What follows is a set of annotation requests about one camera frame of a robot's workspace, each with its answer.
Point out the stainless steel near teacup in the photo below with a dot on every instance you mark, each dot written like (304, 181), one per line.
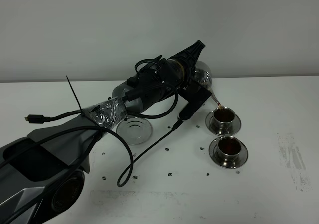
(228, 148)

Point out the stainless steel far saucer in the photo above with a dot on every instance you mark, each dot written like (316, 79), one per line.
(232, 131)

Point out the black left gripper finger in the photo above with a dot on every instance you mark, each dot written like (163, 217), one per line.
(190, 55)

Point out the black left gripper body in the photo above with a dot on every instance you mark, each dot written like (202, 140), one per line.
(189, 86)

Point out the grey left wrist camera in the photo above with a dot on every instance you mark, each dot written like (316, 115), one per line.
(193, 105)

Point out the stainless steel near saucer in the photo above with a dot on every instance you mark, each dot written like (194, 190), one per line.
(238, 162)

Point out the stainless steel teapot saucer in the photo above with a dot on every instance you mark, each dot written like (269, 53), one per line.
(134, 130)

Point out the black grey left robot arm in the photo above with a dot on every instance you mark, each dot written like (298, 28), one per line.
(43, 174)

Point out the black cable tie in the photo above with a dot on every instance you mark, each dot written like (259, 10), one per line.
(77, 100)

